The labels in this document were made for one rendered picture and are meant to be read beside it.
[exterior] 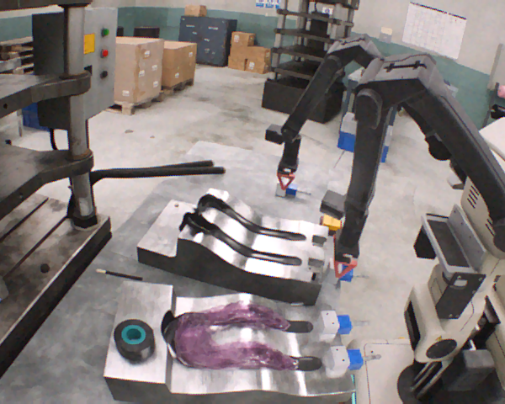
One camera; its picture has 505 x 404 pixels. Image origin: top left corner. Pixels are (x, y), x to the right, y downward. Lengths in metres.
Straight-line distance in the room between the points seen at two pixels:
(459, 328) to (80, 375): 0.99
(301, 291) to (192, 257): 0.29
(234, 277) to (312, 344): 0.28
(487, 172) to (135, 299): 0.73
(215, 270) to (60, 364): 0.48
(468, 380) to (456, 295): 0.37
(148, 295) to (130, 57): 3.96
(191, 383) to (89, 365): 0.25
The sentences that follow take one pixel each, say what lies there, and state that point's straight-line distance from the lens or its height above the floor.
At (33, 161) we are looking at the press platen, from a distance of 1.14.
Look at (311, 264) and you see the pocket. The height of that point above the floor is 0.87.
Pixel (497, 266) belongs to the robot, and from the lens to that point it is 1.00.
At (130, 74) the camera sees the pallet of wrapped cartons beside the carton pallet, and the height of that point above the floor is 0.52.
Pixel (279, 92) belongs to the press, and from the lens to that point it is 5.00.
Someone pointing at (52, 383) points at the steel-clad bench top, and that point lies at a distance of 0.84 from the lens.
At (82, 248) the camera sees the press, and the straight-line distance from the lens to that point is 1.16.
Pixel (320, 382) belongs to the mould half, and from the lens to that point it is 0.77.
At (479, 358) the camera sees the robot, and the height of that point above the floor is 0.75.
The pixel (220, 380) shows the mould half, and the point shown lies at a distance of 0.70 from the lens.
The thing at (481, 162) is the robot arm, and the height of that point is 1.34.
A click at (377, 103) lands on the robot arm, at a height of 1.38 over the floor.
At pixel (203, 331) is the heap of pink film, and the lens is 0.76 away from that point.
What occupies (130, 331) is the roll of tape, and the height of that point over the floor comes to 0.94.
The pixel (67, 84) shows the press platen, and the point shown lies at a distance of 1.00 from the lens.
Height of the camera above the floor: 1.50
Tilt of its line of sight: 32 degrees down
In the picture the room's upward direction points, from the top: 8 degrees clockwise
